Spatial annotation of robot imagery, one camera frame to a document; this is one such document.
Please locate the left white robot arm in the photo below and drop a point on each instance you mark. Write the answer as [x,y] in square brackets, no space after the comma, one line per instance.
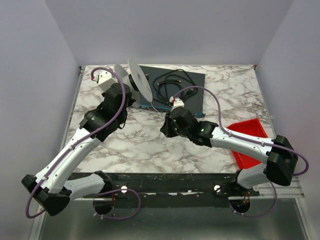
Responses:
[51,188]

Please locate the grey cable spool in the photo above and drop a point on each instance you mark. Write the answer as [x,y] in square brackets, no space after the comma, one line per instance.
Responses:
[136,80]

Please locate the aluminium frame rail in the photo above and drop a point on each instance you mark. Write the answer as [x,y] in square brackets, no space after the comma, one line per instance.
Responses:
[82,69]

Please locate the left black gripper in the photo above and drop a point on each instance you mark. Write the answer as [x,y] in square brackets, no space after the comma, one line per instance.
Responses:
[126,100]

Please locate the dark network switch box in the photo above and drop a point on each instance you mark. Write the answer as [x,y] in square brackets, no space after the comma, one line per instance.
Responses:
[165,83]

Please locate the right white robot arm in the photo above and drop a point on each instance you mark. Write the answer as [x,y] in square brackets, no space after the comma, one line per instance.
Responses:
[276,156]

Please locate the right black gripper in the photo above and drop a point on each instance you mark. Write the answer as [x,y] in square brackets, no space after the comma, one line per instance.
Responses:
[167,127]

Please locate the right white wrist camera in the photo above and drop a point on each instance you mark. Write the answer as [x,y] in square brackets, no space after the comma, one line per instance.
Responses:
[176,102]

